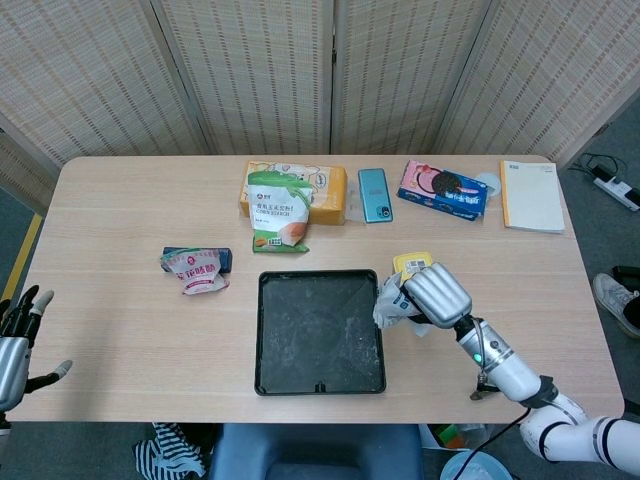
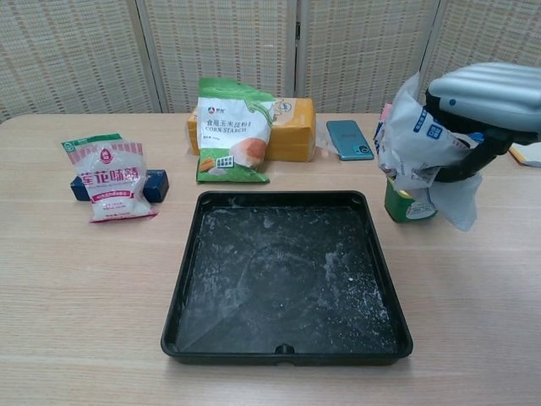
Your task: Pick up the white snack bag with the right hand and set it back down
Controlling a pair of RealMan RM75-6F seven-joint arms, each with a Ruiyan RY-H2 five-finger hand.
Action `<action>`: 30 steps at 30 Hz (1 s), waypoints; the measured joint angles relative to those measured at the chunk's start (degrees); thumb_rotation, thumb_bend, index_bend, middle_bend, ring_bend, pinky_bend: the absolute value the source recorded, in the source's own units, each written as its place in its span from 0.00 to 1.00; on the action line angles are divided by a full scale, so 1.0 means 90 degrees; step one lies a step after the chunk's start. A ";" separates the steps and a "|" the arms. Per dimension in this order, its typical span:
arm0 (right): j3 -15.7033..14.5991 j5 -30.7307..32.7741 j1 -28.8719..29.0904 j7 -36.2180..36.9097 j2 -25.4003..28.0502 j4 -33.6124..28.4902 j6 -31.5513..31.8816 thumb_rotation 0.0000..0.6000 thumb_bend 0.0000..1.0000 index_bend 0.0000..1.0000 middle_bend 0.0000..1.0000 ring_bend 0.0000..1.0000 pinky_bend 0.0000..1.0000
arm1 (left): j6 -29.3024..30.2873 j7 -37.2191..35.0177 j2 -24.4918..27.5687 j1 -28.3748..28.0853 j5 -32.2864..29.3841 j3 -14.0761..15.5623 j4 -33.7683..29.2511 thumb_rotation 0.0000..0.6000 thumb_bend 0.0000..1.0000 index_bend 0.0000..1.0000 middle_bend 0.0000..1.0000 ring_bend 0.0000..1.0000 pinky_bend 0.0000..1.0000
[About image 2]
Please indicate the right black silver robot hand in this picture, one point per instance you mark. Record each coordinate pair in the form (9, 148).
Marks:
(486, 97)

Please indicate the white blue plastic pouch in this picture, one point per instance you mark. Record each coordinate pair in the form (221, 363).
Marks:
(412, 144)

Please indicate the black square plastic tray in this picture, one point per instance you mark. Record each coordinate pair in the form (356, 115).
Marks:
(279, 279)

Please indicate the pink white seasoning bag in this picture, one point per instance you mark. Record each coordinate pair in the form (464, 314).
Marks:
(112, 182)

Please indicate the white notebook with yellow spine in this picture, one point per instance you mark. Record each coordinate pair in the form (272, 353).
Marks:
(528, 154)

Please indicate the blue pink cookie box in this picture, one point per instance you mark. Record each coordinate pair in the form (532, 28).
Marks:
(380, 131)

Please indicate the green tub with yellow lid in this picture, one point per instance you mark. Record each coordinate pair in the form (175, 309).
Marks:
(401, 209)

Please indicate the teal smartphone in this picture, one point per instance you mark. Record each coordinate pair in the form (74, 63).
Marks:
(348, 139)

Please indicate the clear plastic wrapper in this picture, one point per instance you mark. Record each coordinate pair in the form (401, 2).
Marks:
(323, 141)

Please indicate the yellow cardboard box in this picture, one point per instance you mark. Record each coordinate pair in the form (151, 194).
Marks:
(293, 131)

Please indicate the green white corn starch bag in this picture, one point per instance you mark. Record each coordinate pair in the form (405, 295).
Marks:
(230, 127)

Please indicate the beige woven folding screen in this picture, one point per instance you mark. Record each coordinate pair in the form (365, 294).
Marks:
(211, 51)

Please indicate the dark blue small box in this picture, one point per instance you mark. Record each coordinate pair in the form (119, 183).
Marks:
(156, 184)

